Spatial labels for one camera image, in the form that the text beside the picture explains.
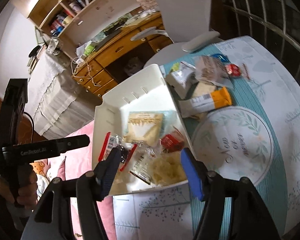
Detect white plastic bag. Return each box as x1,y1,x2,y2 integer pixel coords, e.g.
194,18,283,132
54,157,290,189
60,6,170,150
76,40,98,58

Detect row of red blue books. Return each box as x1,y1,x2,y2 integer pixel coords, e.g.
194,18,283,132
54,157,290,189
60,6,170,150
50,12,73,34

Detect beige snack packet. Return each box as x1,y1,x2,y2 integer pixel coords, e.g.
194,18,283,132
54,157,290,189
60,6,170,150
192,55,233,88

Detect white plastic storage bin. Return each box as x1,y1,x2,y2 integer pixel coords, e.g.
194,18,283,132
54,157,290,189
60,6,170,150
91,64,198,197

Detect floral cloth bag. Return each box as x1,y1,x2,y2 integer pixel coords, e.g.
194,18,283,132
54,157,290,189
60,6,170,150
46,37,63,55

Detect puffed snack bag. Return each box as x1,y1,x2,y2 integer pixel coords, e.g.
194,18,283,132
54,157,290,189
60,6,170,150
150,152,188,187

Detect lace covered cabinet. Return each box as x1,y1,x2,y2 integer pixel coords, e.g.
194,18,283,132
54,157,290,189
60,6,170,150
27,52,105,140

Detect black keyboard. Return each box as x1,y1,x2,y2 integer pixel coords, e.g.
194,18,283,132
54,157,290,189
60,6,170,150
95,29,123,52

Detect cartoon bear pillow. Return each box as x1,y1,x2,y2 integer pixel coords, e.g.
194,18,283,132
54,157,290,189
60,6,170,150
30,155,65,205

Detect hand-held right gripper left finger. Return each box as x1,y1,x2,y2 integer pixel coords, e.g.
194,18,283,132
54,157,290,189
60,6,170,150
21,148,122,240

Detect clear pale snack packet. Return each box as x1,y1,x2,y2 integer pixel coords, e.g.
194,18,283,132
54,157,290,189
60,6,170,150
187,81,218,98

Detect person's left hand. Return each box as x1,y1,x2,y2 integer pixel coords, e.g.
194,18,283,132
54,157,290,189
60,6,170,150
0,171,39,209

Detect black round dish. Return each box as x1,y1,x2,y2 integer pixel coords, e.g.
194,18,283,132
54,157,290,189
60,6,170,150
29,44,44,58

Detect pink stick packets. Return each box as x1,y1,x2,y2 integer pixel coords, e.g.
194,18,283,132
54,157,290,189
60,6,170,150
241,64,252,79

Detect black gold patterned box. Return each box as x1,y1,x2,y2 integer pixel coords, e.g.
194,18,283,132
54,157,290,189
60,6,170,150
102,17,130,34

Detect pink white tumbler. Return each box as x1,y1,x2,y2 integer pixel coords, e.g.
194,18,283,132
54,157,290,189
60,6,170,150
68,0,82,13

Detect steel window grille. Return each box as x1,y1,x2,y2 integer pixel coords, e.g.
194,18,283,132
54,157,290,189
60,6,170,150
210,0,300,63

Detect blue snack packet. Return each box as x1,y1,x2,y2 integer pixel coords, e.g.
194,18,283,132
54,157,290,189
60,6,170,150
211,52,228,63

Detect pink patterned box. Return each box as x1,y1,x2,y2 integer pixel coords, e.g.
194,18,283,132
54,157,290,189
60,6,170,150
139,0,158,12

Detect orange white snack box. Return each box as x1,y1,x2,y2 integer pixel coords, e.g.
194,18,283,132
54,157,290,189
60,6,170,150
177,87,233,117

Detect wooden desk with drawers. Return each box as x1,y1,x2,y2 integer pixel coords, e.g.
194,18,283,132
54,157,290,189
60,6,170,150
72,11,174,98

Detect green white snack packet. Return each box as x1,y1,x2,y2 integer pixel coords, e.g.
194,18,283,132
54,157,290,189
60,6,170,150
165,61,198,98

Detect red round candy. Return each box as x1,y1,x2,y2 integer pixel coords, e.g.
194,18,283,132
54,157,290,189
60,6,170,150
226,64,240,76

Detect grey office chair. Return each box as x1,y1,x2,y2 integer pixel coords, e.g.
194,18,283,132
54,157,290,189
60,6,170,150
130,0,222,53

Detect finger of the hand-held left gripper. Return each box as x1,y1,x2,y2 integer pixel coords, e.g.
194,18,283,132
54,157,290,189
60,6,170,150
1,134,90,161

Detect wooden desk hutch shelf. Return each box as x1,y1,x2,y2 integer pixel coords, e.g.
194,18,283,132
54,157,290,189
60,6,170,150
11,0,163,60

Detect red white snack packet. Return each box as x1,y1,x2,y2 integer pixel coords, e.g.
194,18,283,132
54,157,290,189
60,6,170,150
99,132,138,172

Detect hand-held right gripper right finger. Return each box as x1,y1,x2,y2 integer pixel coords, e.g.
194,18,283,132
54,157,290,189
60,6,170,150
180,148,280,240

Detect grey white bundle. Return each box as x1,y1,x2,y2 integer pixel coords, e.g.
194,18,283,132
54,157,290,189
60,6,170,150
124,56,143,77

